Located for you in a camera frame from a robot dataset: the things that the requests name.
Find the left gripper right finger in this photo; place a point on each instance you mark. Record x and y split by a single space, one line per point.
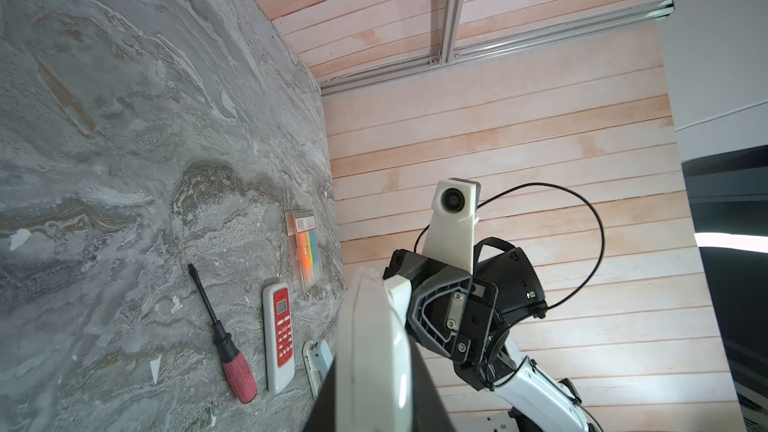
429 413

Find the red handled screwdriver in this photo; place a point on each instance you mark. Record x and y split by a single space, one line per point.
234 364

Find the colored highlighter pack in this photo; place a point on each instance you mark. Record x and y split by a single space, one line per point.
301 228

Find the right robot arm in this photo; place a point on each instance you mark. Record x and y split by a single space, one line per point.
538 402

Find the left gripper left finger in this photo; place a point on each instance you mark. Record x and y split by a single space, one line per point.
322 417

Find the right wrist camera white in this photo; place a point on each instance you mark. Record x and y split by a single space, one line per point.
450 235

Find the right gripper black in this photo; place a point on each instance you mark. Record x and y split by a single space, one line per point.
465 317

